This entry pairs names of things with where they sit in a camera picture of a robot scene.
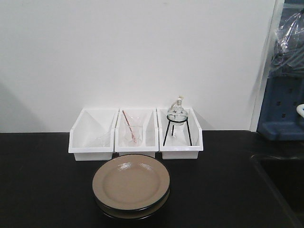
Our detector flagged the tan ceramic plate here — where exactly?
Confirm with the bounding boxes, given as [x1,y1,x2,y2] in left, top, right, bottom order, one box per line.
[95,189,171,219]
[92,154,170,209]

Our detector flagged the clear glass beaker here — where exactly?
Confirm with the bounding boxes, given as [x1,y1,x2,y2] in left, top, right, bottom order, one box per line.
[124,126,143,147]

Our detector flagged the middle white storage bin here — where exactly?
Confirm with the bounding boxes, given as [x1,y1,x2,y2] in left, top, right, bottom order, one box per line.
[114,107,159,157]

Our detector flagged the white storage bin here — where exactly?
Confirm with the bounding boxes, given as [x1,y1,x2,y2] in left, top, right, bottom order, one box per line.
[114,107,159,157]
[156,107,203,160]
[68,108,119,162]

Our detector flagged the round glass flask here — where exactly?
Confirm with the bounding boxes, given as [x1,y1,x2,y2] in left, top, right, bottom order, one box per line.
[167,96,188,126]

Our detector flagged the red glass stirring rod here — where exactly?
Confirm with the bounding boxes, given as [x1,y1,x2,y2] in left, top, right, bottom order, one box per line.
[122,110,137,143]

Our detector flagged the right white storage bin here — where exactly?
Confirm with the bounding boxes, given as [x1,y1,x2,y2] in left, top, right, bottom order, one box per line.
[156,107,203,160]

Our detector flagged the left white storage bin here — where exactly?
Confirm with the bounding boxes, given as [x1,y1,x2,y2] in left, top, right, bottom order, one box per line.
[68,108,119,162]

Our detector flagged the blue-grey pegboard drying rack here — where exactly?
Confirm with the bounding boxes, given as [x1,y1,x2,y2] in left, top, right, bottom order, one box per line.
[257,77,304,141]

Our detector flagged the clear plastic bag of pegs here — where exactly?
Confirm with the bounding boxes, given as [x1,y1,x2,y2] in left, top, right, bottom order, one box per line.
[268,0,304,78]

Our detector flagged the black lab sink basin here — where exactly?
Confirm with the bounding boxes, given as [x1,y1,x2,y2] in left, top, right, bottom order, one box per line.
[251,154,304,228]

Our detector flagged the white lab faucet green knobs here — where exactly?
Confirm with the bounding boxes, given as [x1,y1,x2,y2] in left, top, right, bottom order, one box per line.
[296,104,304,118]

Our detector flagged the black wire tripod stand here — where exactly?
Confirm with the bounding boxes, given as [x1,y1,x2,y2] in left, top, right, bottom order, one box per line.
[162,114,192,146]

